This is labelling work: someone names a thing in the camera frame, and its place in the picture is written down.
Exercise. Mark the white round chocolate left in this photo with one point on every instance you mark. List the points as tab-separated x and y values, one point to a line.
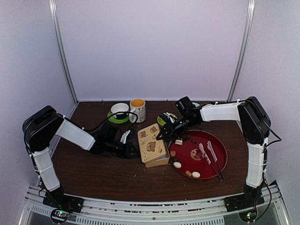
177	165

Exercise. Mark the beige bear tin lid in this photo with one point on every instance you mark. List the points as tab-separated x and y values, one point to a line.
151	149

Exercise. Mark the red round tray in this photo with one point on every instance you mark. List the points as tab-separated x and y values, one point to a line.
191	158

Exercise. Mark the white floral mug orange inside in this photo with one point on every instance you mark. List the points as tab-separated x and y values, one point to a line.
138	111

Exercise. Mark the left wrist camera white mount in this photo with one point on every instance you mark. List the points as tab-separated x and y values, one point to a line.
127	135

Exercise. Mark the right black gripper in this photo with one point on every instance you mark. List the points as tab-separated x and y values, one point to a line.
171	132

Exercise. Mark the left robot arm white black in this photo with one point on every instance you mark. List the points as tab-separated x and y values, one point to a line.
40	129

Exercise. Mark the caramel brown chocolate front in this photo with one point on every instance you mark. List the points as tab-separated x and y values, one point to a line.
188	173

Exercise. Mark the dark chocolate top square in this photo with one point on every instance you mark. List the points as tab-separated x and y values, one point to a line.
186	137

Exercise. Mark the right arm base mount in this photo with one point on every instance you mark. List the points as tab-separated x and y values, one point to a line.
247	210

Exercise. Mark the white chocolate pieces top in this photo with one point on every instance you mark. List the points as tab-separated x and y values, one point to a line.
178	142

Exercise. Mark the caramel square chocolate left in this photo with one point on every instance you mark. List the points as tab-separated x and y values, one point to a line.
172	153

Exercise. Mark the white and navy bowl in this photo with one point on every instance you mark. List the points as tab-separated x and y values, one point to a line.
119	110

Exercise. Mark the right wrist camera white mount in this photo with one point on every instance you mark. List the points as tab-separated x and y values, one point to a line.
166	118

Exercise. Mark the right aluminium frame post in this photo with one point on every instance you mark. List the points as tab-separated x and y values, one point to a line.
243	48

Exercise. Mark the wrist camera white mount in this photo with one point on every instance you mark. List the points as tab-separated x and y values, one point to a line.
166	118
127	135

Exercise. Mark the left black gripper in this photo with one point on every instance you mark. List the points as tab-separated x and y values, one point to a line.
129	147

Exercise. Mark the beige metal tin box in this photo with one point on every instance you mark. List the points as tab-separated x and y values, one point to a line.
164	160

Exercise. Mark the white round chocolate front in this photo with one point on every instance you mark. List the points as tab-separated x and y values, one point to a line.
196	174

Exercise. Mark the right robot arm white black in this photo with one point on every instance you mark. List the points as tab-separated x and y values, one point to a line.
255	126

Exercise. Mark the pink cat paw tongs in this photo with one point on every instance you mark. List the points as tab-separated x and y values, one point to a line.
218	171

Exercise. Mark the lime green bowl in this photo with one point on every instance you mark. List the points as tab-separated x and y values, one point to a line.
160	122

